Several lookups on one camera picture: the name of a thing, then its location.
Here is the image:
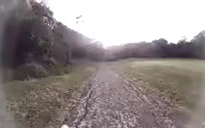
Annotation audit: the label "grey gravel path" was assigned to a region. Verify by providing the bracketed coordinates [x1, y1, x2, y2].
[64, 61, 186, 128]

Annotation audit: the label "distant row of trees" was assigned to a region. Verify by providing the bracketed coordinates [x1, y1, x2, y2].
[104, 28, 205, 62]

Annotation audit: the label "leaf-strewn grass verge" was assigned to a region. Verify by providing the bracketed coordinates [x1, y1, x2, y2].
[3, 63, 99, 128]

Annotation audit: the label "grass field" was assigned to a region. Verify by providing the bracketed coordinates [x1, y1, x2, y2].
[121, 58, 205, 128]

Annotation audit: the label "dense wood of trees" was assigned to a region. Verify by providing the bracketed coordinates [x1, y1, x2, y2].
[1, 0, 106, 81]

